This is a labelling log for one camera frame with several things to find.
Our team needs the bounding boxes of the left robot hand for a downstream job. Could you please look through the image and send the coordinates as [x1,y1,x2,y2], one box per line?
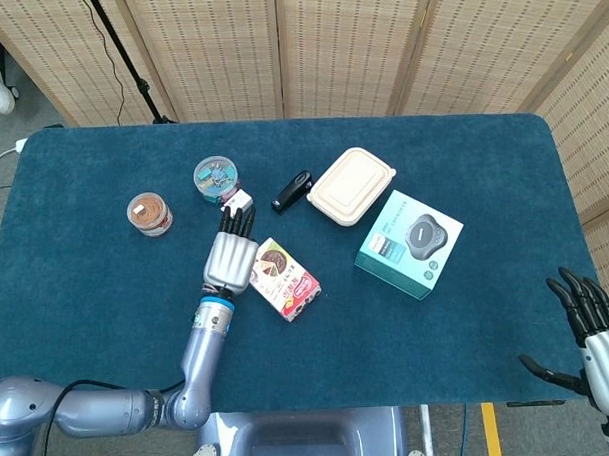
[199,205,262,297]

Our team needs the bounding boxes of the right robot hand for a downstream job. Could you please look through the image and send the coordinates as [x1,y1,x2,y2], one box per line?
[515,264,609,427]

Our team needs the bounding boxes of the red white snack box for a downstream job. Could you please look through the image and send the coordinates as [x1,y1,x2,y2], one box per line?
[247,235,325,325]

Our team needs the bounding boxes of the small white cardboard box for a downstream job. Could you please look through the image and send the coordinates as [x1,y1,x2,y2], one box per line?
[219,188,255,215]

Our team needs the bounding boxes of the beige lidded food container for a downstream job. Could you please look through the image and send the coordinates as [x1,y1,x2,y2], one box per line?
[304,145,399,230]

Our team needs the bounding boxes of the teal speaker product box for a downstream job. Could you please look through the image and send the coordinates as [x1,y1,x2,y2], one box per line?
[351,186,467,303]

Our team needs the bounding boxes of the clear tub of binder clips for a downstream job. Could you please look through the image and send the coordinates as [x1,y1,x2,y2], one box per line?
[192,155,242,203]

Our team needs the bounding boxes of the black stapler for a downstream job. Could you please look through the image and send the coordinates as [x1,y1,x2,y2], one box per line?
[269,169,315,216]

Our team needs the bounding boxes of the clear jar brown contents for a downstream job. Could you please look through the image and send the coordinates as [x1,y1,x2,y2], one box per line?
[125,191,175,239]

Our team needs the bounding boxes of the blue table cloth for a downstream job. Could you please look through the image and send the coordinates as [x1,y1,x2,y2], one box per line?
[0,108,600,423]

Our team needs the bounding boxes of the yellow floor tape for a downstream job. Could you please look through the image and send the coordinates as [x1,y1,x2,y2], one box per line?
[480,402,504,456]

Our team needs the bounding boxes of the blue-grey robot torso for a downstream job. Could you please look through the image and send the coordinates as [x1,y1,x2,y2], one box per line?
[183,405,429,456]

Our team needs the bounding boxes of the white table leg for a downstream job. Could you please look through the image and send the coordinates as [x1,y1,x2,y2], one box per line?
[419,405,437,456]

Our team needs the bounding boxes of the black tripod stand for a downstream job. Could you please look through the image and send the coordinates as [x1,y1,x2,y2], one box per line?
[88,0,178,127]

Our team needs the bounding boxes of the thin black hanging cable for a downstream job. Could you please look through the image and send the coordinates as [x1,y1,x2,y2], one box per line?
[89,0,128,127]

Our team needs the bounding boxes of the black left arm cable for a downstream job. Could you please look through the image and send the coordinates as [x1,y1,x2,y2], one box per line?
[38,374,188,456]

